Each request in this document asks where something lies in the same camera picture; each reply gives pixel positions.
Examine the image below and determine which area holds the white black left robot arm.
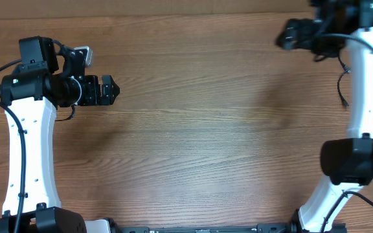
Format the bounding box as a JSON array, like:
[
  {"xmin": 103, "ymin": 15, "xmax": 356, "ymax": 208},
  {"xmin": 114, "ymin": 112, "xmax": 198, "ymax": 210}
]
[{"xmin": 0, "ymin": 36, "xmax": 120, "ymax": 232}]

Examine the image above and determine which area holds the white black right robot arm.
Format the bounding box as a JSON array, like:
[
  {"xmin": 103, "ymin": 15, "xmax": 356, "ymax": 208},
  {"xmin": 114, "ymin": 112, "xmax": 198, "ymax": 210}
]
[{"xmin": 256, "ymin": 1, "xmax": 373, "ymax": 232}]

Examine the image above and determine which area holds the black left camera cable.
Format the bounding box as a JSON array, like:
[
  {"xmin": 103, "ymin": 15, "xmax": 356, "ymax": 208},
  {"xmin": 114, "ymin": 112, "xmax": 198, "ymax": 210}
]
[{"xmin": 0, "ymin": 38, "xmax": 77, "ymax": 233}]

